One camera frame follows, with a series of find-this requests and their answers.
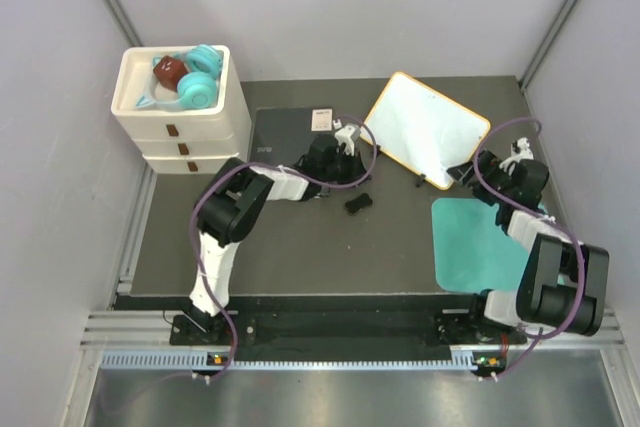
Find white three drawer box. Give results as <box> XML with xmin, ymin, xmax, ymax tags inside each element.
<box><xmin>111</xmin><ymin>45</ymin><xmax>251</xmax><ymax>174</ymax></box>

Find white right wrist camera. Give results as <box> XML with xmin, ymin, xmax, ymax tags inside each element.
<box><xmin>499</xmin><ymin>137</ymin><xmax>534</xmax><ymax>175</ymax></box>

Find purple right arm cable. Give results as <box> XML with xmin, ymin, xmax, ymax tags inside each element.
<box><xmin>472</xmin><ymin>117</ymin><xmax>587</xmax><ymax>381</ymax></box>

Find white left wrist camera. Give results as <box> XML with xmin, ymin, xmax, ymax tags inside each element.
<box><xmin>333</xmin><ymin>119</ymin><xmax>361</xmax><ymax>156</ymax></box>

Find dark grey notebook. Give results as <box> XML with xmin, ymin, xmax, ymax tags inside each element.
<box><xmin>249</xmin><ymin>107</ymin><xmax>334</xmax><ymax>166</ymax></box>

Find yellow heart eraser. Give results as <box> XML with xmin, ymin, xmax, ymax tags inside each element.
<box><xmin>344</xmin><ymin>193</ymin><xmax>373</xmax><ymax>216</ymax></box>

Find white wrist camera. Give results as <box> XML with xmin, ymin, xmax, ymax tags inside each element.
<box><xmin>333</xmin><ymin>119</ymin><xmax>361</xmax><ymax>156</ymax></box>
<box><xmin>499</xmin><ymin>137</ymin><xmax>534</xmax><ymax>175</ymax></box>

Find grey slotted cable duct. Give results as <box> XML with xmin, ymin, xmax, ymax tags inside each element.
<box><xmin>100</xmin><ymin>350</ymin><xmax>502</xmax><ymax>372</ymax></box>

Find teal cutting mat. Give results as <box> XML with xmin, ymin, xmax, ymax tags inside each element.
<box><xmin>431</xmin><ymin>198</ymin><xmax>528</xmax><ymax>294</ymax></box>

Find teal cat ear headphones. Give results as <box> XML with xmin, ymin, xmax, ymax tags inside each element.
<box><xmin>135</xmin><ymin>44</ymin><xmax>223</xmax><ymax>113</ymax></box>

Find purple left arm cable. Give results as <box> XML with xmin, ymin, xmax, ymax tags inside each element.
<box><xmin>189</xmin><ymin>114</ymin><xmax>377</xmax><ymax>382</ymax></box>

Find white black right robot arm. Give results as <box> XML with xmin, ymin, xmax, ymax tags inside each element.
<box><xmin>447</xmin><ymin>150</ymin><xmax>609</xmax><ymax>343</ymax></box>

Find yellow framed whiteboard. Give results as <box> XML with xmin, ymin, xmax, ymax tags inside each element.
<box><xmin>361</xmin><ymin>72</ymin><xmax>491</xmax><ymax>191</ymax></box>

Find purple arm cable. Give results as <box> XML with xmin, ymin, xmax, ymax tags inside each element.
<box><xmin>189</xmin><ymin>114</ymin><xmax>377</xmax><ymax>382</ymax></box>
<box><xmin>472</xmin><ymin>117</ymin><xmax>587</xmax><ymax>381</ymax></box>

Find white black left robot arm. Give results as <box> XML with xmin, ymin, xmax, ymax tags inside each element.
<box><xmin>186</xmin><ymin>124</ymin><xmax>372</xmax><ymax>344</ymax></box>

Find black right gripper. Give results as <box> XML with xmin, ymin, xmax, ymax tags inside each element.
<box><xmin>448</xmin><ymin>150</ymin><xmax>515</xmax><ymax>207</ymax></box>

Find brown cube toy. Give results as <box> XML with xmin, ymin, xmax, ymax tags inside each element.
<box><xmin>153</xmin><ymin>55</ymin><xmax>188</xmax><ymax>92</ymax></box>

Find aluminium frame rail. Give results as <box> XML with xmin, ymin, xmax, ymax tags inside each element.
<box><xmin>80</xmin><ymin>311</ymin><xmax>172</xmax><ymax>349</ymax></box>

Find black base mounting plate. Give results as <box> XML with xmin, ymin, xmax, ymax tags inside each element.
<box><xmin>168</xmin><ymin>310</ymin><xmax>529</xmax><ymax>348</ymax></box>

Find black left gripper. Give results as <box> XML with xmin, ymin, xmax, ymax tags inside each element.
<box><xmin>320</xmin><ymin>145</ymin><xmax>372</xmax><ymax>187</ymax></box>

